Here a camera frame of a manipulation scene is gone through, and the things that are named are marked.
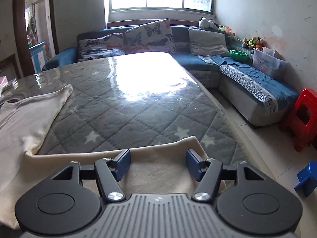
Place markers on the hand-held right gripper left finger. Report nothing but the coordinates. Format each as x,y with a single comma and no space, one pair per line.
122,164

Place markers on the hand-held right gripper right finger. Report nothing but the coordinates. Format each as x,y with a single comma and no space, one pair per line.
193,164

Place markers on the cream white garment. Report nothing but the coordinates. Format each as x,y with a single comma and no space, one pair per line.
29,119

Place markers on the grey star quilted table cover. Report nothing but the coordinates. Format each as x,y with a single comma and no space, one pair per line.
138,96

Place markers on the blue corner sofa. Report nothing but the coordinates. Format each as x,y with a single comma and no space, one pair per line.
247,79

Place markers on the blue sofa cover cloth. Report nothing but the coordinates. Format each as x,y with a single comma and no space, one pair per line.
255,73

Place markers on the blue plastic stool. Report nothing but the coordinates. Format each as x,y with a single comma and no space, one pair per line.
307,178

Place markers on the red plastic stool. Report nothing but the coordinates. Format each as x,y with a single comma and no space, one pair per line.
301,119

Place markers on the green plastic basin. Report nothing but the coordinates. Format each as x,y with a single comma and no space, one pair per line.
239,55

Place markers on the butterfly print cushion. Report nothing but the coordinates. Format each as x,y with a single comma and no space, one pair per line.
101,45
149,36

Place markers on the plain beige cushion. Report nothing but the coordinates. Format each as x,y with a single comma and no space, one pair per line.
208,42

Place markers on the clear plastic storage box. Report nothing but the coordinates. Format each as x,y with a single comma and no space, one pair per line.
268,63

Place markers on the pile of small plush toys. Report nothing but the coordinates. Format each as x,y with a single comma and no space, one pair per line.
253,42

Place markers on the light blue cabinet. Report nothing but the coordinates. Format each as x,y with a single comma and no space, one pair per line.
38,55

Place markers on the black and white plush toy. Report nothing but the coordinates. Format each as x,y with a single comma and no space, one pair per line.
208,22

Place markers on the brown wooden door frame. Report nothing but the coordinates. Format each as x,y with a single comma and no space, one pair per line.
21,27

